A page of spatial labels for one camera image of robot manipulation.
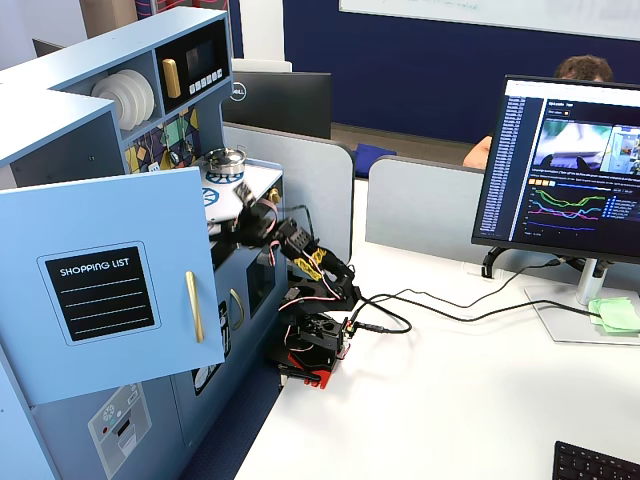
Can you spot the computer monitor showing graphs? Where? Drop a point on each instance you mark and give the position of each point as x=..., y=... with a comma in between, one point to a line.
x=560, y=165

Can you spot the white stacked plates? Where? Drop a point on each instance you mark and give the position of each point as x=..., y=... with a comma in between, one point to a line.
x=136, y=102

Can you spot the grey desk divider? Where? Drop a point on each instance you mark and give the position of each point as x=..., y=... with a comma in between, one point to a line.
x=310, y=185
x=420, y=200

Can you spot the steel hanging utensil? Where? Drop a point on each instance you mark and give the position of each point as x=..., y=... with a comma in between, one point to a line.
x=189, y=146

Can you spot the black and red robot base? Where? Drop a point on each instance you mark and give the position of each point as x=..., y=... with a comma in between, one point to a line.
x=315, y=345

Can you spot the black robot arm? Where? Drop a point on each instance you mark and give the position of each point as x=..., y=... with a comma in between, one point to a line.
x=305, y=250

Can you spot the gold stove knob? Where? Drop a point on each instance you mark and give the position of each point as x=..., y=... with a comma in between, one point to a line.
x=274, y=195

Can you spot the whiteboard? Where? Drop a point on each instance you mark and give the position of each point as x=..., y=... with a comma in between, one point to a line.
x=500, y=12

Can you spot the black keyboard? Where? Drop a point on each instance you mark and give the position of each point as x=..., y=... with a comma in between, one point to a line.
x=590, y=462

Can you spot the black Dell monitor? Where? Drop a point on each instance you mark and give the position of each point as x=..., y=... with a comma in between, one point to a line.
x=285, y=102

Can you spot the steel ladle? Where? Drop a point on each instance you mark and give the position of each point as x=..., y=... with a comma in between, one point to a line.
x=173, y=156

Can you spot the white toy plate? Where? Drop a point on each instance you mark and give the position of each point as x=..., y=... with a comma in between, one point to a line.
x=150, y=100
x=107, y=97

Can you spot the small steel grater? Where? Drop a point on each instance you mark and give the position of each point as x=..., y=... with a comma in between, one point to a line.
x=153, y=167

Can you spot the steel toy pot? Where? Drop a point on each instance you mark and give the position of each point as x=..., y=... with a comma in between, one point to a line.
x=227, y=167

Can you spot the green sticky notes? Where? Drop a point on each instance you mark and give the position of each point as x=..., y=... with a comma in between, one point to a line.
x=617, y=315

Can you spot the blue shopping list cupboard door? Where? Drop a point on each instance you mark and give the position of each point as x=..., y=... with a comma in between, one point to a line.
x=100, y=210

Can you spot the steel pot lid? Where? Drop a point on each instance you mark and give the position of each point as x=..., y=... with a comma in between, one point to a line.
x=226, y=155

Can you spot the silver monitor stand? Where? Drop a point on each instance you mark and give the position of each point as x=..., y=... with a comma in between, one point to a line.
x=590, y=285

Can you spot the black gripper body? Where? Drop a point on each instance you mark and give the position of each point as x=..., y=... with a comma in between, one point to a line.
x=239, y=229

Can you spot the blue toy kitchen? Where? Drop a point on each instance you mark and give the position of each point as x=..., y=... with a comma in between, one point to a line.
x=75, y=65

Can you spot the person with curly hair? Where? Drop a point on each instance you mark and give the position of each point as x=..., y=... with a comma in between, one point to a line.
x=582, y=67

